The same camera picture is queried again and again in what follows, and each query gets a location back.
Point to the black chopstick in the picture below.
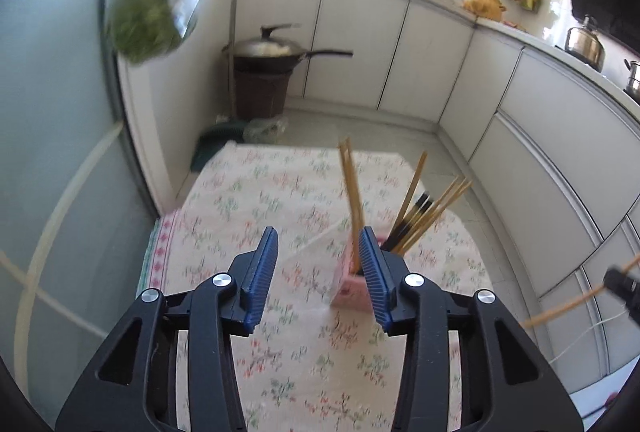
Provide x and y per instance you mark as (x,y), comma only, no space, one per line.
(419,214)
(411,212)

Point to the pink lattice chopstick holder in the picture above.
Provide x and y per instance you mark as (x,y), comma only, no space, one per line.
(350,292)

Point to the dark green dustpan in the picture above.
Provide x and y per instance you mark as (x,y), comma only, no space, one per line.
(215,144)

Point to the black wok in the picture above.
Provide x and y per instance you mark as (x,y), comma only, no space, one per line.
(280,59)

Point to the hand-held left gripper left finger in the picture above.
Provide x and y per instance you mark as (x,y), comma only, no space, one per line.
(260,279)

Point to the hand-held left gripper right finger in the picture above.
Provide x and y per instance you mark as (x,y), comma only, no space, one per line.
(372,279)

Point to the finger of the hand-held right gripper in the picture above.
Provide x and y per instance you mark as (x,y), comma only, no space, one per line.
(625,289)

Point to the steel kettle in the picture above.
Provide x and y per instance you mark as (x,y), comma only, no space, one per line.
(585,42)

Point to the brown bin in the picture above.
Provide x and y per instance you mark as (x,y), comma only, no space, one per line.
(260,92)

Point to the golden pot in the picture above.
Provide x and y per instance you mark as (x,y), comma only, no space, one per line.
(482,3)

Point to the white kitchen cabinets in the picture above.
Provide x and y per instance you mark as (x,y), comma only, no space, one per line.
(530,122)

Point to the wooden chopstick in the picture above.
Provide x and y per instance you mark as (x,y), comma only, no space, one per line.
(560,309)

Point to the steel wok lid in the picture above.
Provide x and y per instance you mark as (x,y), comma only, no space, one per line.
(265,44)

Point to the floral tablecloth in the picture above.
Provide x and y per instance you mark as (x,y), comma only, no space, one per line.
(280,192)

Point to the crumpled clear plastic bag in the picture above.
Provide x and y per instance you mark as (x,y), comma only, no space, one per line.
(265,129)

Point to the plastic bag of greens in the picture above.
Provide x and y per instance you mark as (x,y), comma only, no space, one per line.
(145,17)

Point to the steel pot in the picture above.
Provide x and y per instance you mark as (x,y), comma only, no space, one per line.
(633,79)

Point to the thin metal pole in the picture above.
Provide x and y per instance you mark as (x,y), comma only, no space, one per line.
(233,37)

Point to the set of bamboo chopsticks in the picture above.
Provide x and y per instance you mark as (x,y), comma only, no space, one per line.
(413,184)

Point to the frosted glass door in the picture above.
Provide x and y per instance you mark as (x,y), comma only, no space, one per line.
(55,162)

